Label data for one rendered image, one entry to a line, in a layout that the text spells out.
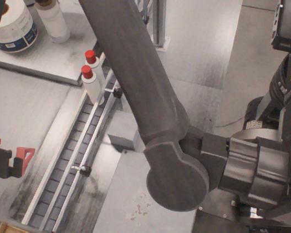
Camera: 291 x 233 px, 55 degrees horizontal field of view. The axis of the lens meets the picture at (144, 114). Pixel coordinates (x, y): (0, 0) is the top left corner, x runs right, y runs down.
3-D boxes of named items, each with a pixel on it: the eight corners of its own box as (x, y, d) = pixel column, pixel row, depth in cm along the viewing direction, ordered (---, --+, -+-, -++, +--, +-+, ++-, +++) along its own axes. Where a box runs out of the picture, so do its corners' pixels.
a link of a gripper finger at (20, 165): (18, 132, 68) (-11, 143, 59) (44, 140, 67) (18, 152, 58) (15, 158, 70) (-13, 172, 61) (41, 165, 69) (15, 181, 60)
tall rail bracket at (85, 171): (80, 172, 100) (67, 157, 85) (98, 177, 99) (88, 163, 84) (76, 180, 99) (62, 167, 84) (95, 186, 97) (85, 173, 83)
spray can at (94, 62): (97, 80, 112) (85, 46, 94) (108, 83, 111) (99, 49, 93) (92, 90, 110) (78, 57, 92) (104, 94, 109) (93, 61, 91)
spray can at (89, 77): (94, 93, 109) (81, 60, 91) (106, 96, 108) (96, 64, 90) (89, 104, 107) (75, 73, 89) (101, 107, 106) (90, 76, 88)
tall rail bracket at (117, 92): (109, 102, 113) (102, 79, 98) (126, 106, 112) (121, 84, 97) (106, 109, 111) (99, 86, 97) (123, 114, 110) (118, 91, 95)
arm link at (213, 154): (240, 162, 32) (239, 141, 37) (156, 138, 34) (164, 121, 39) (219, 220, 36) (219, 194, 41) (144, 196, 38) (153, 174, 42)
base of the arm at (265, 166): (266, 220, 38) (309, 206, 28) (208, 202, 40) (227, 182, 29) (272, 162, 42) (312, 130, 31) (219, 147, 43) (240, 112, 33)
